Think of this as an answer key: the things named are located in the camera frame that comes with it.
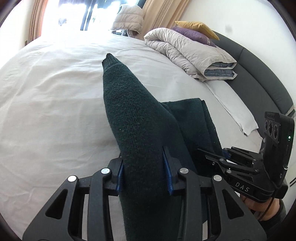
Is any folded beige grey duvet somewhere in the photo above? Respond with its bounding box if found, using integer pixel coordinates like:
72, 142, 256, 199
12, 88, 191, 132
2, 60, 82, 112
144, 28, 237, 82

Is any beige curtain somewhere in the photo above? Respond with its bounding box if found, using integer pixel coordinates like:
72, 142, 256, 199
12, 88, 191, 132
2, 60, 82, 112
135, 0, 190, 40
28, 0, 48, 43

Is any beige puffer jacket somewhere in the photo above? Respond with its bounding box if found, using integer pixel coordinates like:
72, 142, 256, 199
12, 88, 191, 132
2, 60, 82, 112
111, 4, 144, 38

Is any dark green knit sweater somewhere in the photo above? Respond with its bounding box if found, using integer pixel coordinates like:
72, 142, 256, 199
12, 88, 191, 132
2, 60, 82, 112
102, 54, 222, 240

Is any black framed window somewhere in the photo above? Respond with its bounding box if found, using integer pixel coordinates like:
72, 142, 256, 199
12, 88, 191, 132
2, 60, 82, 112
41, 1, 145, 35

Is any mustard yellow cushion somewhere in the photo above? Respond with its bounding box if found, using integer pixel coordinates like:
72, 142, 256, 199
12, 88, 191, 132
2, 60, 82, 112
175, 21, 220, 40

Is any white pillow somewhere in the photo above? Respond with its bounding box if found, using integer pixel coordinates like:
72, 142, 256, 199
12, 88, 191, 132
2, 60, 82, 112
204, 80, 258, 136

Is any black camera box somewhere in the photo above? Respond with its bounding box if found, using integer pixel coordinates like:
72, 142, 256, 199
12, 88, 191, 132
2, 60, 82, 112
263, 111, 295, 188

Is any person's right hand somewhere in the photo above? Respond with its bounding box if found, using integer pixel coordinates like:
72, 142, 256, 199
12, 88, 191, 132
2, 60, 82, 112
240, 194, 280, 221

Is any white bed sheet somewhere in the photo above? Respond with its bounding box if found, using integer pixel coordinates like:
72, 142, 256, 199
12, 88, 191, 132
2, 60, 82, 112
1, 32, 262, 237

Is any dark grey upholstered headboard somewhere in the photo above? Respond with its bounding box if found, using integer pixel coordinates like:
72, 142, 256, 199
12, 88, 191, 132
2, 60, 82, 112
213, 33, 295, 137

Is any beige left curtain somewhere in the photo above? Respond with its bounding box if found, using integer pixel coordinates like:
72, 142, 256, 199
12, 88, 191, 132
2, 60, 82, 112
28, 0, 48, 43

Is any purple cushion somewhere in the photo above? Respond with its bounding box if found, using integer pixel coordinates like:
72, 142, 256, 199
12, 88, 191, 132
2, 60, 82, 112
172, 27, 216, 47

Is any black cable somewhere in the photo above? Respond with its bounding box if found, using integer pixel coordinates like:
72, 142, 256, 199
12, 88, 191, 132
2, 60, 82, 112
256, 178, 296, 222

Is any beige right curtain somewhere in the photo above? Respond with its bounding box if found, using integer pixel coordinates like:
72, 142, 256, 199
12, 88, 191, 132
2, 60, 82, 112
135, 0, 190, 40

